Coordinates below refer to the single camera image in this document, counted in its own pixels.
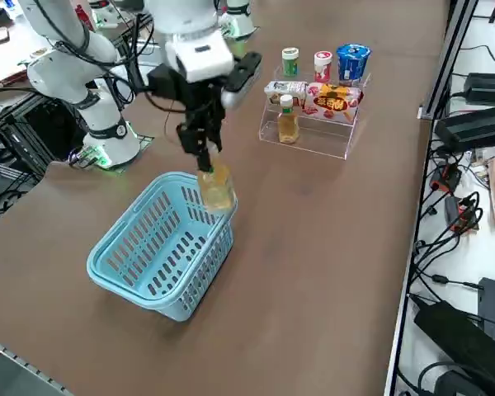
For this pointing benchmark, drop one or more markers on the pink strawberry snack packet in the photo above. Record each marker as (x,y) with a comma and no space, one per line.
(332,103)

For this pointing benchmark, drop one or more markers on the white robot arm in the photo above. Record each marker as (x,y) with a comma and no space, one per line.
(181,20)
(239,20)

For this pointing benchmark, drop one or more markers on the clear acrylic tiered shelf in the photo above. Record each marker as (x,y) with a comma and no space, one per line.
(321,140)

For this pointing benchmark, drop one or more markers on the large black power brick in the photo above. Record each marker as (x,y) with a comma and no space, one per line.
(458,330)

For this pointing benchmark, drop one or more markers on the red and white canister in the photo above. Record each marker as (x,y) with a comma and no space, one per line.
(322,66)

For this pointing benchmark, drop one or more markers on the long black power supply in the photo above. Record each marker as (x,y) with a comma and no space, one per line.
(474,128)

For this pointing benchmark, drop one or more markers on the aluminium table edge rail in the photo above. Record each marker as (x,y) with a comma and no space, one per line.
(429,123)

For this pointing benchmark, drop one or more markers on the black power adapter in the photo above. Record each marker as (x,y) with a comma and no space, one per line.
(488,88)

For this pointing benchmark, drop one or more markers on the green and white canister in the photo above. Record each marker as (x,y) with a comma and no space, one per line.
(290,62)

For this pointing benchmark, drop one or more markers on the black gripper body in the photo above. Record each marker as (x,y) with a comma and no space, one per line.
(200,101)

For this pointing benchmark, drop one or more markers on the blue snack cup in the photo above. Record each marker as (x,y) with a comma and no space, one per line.
(352,62)

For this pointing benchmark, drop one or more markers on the light blue plastic basket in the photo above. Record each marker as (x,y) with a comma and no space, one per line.
(148,247)

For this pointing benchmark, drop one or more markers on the white bear biscuit packet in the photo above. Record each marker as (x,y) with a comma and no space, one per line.
(284,88)

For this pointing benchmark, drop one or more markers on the yellow juice bottle white cap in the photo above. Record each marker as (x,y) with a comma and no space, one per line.
(288,128)
(218,189)

